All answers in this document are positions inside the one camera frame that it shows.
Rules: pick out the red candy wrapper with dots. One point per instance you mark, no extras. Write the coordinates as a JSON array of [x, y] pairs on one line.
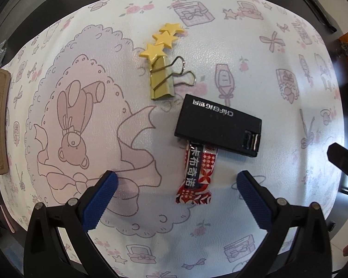
[[197, 173]]

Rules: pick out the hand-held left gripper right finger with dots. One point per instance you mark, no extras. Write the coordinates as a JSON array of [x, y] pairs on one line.
[[253, 199]]

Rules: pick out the pink hair clip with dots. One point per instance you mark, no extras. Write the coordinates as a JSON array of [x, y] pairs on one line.
[[7, 219]]

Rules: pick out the yellow star hair clip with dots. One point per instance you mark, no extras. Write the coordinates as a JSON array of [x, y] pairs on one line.
[[162, 39]]

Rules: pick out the small dark ornament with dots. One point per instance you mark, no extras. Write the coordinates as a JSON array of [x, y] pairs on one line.
[[346, 47]]

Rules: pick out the black remote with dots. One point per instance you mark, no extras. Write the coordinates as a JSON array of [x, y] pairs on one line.
[[320, 10]]

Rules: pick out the yellow binder clip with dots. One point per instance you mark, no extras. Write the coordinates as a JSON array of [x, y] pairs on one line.
[[162, 81]]

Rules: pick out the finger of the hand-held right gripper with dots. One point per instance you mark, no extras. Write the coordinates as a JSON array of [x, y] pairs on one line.
[[346, 162]]

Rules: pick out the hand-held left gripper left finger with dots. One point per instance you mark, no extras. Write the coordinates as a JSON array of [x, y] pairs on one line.
[[100, 202]]

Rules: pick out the black rectangular case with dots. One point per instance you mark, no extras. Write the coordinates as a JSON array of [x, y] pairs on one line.
[[214, 124]]

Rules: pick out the white pink printed mat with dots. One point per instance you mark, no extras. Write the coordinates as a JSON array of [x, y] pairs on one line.
[[104, 63]]

